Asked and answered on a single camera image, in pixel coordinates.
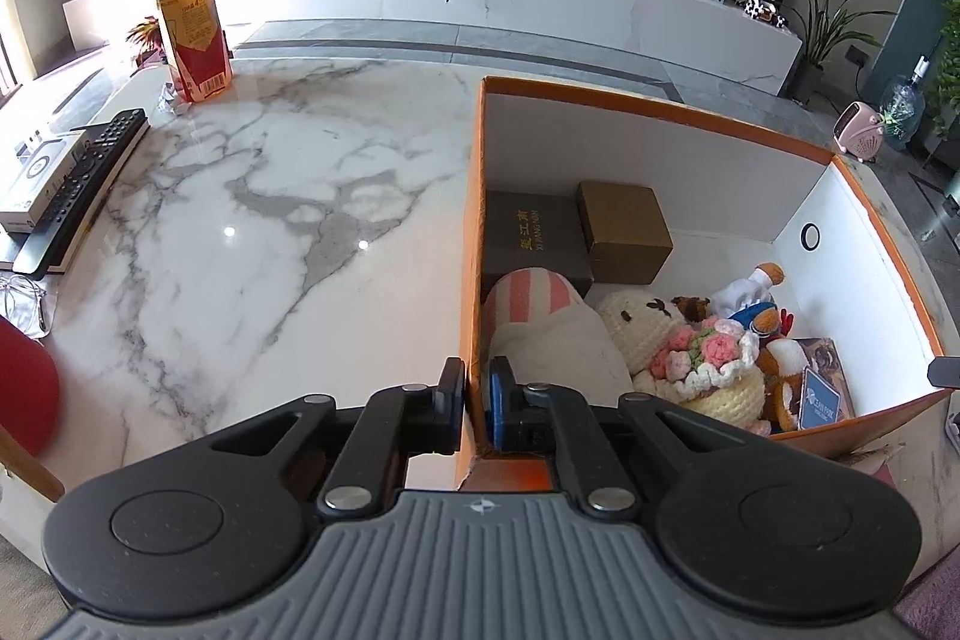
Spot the small brown cardboard box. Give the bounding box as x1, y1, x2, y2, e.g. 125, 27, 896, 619
576, 181, 674, 286

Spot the green potted plant right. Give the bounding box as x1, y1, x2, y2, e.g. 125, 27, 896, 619
788, 0, 895, 106

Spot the pink small heater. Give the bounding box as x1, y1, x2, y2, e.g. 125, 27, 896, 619
833, 101, 884, 163

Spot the black gift box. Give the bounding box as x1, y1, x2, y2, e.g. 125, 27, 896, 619
480, 190, 594, 298

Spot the orange red drink carton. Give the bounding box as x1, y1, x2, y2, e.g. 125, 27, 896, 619
156, 0, 233, 104

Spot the white marble tv cabinet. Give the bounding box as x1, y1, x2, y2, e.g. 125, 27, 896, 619
215, 0, 800, 94

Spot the white pink plush slipper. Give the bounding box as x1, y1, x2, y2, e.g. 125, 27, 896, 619
482, 268, 633, 406

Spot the large orange cardboard box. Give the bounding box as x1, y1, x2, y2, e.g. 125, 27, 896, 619
454, 74, 955, 491

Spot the crochet flower basket toy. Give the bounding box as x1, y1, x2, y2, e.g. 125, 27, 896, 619
594, 287, 765, 429

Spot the water bottle with pump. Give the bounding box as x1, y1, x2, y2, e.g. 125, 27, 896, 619
878, 55, 929, 151

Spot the blue card booklet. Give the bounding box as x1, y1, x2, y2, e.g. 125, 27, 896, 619
797, 369, 841, 431

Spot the donald duck plush toy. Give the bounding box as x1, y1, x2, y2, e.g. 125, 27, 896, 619
708, 262, 794, 344

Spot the hanging ivy plant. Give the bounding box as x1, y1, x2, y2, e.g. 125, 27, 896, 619
928, 0, 960, 140

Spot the silver media player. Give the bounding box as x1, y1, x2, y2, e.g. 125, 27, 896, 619
0, 128, 89, 234

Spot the black remote control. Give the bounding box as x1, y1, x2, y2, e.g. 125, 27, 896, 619
11, 109, 149, 280

